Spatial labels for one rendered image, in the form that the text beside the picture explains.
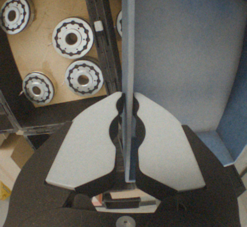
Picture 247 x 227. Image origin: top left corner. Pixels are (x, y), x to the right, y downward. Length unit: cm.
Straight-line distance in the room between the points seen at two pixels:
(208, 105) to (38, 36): 41
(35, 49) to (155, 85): 36
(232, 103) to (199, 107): 5
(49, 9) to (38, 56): 14
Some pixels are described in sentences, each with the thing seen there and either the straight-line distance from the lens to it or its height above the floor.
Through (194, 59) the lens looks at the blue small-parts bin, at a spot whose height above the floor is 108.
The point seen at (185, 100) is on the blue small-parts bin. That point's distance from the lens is 20.
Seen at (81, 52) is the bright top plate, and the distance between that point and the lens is 39.
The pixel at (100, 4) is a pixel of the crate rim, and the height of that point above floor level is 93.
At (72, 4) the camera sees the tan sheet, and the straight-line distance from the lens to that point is 41.
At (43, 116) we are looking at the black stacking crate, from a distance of 48.
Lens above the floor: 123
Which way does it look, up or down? 57 degrees down
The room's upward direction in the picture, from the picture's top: 175 degrees clockwise
